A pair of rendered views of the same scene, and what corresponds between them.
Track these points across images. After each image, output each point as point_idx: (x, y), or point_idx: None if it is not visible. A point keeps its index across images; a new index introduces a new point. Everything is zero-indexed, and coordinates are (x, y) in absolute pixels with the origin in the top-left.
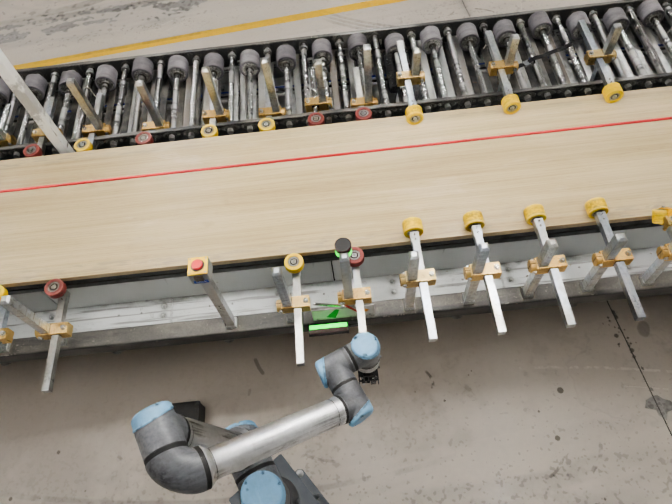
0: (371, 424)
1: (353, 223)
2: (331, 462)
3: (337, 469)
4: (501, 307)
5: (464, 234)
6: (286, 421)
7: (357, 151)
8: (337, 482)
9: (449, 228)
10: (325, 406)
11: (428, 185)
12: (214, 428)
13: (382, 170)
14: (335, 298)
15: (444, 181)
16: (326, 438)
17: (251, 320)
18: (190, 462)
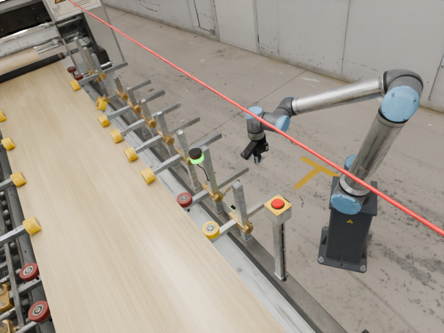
0: (263, 243)
1: (156, 213)
2: (300, 250)
3: (300, 244)
4: None
5: (140, 159)
6: (326, 93)
7: (154, 52)
8: (307, 240)
9: (139, 166)
10: (301, 98)
11: (105, 191)
12: (362, 143)
13: (97, 222)
14: None
15: (99, 185)
16: (290, 260)
17: (267, 263)
18: (394, 71)
